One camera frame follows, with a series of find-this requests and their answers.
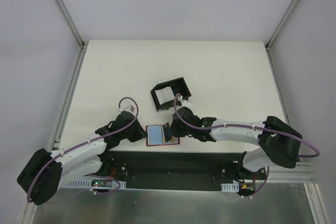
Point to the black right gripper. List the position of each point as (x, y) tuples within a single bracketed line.
[(173, 129)]

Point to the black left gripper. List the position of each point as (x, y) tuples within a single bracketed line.
[(137, 132)]

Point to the red leather card holder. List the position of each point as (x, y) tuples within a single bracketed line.
[(155, 137)]

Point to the black card box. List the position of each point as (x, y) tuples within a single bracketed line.
[(163, 94)]

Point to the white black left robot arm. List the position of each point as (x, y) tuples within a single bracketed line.
[(47, 171)]

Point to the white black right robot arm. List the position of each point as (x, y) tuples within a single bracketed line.
[(274, 139)]

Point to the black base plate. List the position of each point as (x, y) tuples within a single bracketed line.
[(175, 171)]

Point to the left white cable duct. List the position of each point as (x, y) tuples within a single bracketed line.
[(92, 183)]

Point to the white cable duct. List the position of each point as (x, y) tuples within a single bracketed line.
[(230, 187), (92, 183)]

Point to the right white cable duct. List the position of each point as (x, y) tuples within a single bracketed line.
[(230, 187)]

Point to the aluminium front rail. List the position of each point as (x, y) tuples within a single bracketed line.
[(303, 173)]

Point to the left aluminium frame post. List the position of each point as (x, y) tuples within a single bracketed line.
[(70, 23)]

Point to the aluminium frame post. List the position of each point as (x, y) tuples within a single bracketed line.
[(70, 23), (282, 23)]

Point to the right aluminium frame post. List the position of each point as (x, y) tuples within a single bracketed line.
[(282, 23)]

